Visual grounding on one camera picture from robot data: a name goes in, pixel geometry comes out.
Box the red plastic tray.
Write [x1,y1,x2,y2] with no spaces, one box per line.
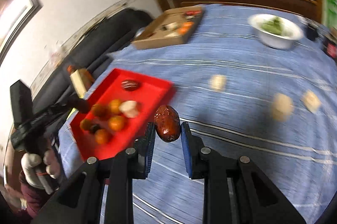
[70,68,175,160]

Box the red date fruit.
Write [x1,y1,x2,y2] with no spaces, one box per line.
[154,105,181,143]
[121,80,140,92]
[88,124,101,135]

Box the orange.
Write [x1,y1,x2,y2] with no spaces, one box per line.
[108,99,123,115]

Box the white gloved left hand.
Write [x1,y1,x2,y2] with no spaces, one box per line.
[21,149,61,189]

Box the orange fruit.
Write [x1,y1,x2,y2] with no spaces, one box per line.
[108,115,125,132]
[79,119,92,131]
[94,129,111,145]
[90,104,108,118]

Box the tan paper bag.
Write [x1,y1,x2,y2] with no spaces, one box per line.
[67,65,95,98]

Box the beige cylindrical cake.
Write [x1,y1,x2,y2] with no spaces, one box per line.
[120,100,139,119]
[210,75,227,92]
[302,90,321,113]
[271,93,294,121]

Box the black sofa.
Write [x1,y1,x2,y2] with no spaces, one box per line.
[30,8,155,109]

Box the blue plaid tablecloth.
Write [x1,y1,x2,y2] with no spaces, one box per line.
[56,4,337,224]

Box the cardboard box with items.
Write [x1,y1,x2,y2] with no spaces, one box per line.
[132,6,205,49]

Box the white bowl with greens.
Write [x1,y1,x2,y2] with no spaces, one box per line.
[248,14,304,50]

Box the framed wall picture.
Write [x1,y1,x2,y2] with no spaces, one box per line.
[1,0,42,61]

